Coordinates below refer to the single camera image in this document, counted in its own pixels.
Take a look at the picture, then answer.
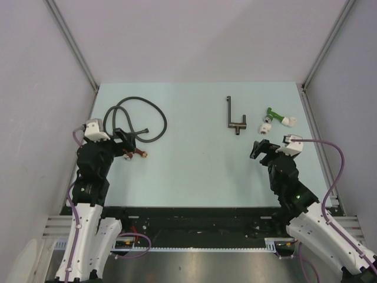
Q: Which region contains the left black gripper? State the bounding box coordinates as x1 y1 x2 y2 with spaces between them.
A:
84 127 135 176

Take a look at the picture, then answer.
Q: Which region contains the dark red brass faucet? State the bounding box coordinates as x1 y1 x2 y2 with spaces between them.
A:
123 149 148 160

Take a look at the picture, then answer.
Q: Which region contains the white plastic elbow fitting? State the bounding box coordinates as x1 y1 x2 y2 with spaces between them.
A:
259 123 272 135

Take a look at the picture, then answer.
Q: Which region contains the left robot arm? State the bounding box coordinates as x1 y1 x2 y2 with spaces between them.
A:
54 128 136 282

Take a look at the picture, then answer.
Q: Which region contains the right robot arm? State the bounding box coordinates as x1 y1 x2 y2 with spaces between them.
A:
250 135 376 282

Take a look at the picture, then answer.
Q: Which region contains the green faucet with elbow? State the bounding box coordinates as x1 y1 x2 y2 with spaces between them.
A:
263 107 297 127

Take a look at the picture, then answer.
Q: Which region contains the dark metal faucet spout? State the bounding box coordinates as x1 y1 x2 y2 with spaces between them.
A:
226 96 247 136

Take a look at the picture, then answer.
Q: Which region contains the grey flexible metal hose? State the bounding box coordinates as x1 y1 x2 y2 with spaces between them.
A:
103 96 168 142

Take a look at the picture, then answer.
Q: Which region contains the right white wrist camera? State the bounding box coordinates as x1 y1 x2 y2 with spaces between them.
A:
276 134 303 156

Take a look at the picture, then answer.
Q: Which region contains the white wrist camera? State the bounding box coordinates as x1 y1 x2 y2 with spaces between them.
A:
276 134 303 156
84 119 110 142

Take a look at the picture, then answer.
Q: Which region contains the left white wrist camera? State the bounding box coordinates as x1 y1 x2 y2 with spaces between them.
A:
84 119 110 142

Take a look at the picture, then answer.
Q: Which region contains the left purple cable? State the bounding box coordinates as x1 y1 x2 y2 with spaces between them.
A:
65 125 153 281

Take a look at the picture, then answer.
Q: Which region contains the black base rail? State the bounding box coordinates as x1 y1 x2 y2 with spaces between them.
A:
103 206 289 248

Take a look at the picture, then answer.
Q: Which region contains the white slotted cable duct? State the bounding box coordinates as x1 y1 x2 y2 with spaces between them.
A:
53 238 298 253

